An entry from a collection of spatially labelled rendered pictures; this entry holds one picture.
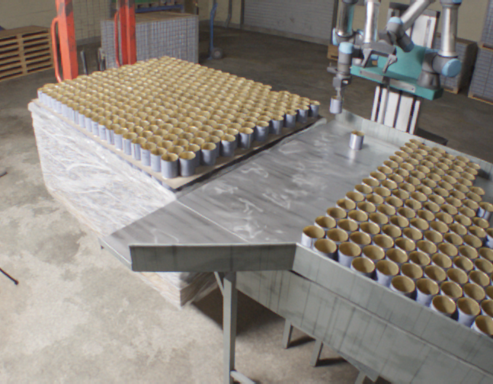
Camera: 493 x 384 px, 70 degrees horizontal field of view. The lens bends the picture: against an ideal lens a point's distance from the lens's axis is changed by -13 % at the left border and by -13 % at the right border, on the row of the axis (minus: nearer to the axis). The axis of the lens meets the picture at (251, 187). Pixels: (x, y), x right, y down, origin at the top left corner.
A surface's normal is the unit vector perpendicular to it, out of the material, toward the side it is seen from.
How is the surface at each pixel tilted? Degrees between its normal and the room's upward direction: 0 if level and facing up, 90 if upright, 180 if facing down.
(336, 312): 90
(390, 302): 90
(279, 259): 90
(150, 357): 0
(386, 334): 90
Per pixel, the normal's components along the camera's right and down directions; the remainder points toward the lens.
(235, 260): 0.10, 0.51
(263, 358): 0.05, -0.86
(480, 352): -0.64, 0.36
